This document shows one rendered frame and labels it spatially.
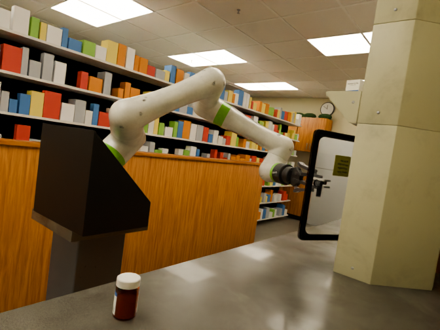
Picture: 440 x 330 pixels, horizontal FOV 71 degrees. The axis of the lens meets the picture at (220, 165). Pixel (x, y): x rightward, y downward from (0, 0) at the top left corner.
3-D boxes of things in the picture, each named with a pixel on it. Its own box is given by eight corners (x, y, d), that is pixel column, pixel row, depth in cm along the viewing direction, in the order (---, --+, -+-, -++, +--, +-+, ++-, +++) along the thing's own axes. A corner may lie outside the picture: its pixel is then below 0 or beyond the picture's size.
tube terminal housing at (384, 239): (437, 276, 107) (478, 52, 103) (425, 305, 82) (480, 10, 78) (361, 253, 123) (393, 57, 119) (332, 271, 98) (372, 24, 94)
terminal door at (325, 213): (360, 241, 122) (377, 140, 120) (298, 240, 110) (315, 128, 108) (359, 240, 123) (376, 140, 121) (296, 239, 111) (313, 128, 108)
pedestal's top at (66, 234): (31, 218, 122) (32, 208, 121) (105, 211, 147) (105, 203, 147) (70, 242, 102) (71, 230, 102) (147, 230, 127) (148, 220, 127)
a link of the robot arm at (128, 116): (100, 99, 111) (217, 56, 135) (104, 124, 125) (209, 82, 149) (118, 126, 108) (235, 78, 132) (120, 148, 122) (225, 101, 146)
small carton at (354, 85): (365, 99, 107) (368, 82, 107) (357, 97, 104) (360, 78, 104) (351, 100, 111) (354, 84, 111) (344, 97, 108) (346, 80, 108)
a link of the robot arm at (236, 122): (220, 129, 155) (221, 124, 144) (231, 110, 157) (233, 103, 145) (283, 164, 155) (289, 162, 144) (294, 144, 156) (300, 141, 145)
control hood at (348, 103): (380, 135, 120) (385, 109, 120) (357, 123, 95) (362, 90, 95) (350, 133, 128) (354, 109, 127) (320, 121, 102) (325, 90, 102)
